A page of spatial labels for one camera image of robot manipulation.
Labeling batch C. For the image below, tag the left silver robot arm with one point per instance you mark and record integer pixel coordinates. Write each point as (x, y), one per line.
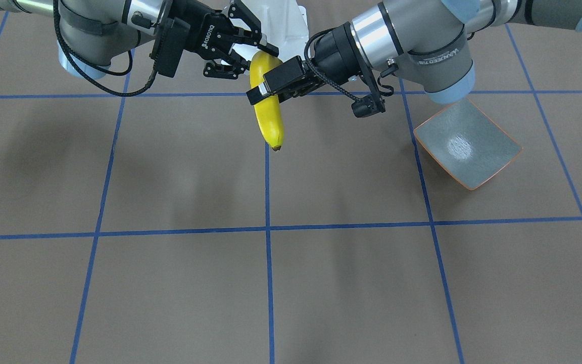
(421, 41)

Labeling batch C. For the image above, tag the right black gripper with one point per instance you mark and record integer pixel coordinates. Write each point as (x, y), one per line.
(201, 34)

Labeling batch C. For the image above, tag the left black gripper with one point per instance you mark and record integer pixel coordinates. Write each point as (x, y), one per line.
(332, 51)

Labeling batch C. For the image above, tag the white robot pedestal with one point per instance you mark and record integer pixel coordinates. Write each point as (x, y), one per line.
(285, 25)

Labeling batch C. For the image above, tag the blue square plate orange rim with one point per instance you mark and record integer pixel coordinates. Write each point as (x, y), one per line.
(467, 144)

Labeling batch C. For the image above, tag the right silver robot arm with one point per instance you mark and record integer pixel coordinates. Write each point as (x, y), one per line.
(97, 31)

